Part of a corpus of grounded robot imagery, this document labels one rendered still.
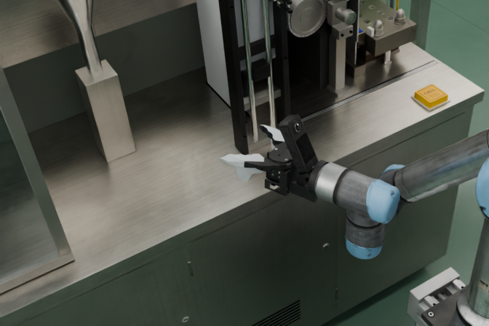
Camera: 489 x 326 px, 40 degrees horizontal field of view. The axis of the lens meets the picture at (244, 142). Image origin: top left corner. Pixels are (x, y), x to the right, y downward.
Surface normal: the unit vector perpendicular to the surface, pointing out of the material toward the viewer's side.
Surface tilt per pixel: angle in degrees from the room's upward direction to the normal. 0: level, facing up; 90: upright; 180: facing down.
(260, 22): 90
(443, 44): 0
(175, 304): 90
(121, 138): 90
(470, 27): 0
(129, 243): 0
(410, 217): 90
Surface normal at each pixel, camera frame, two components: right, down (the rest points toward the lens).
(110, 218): -0.07, -0.75
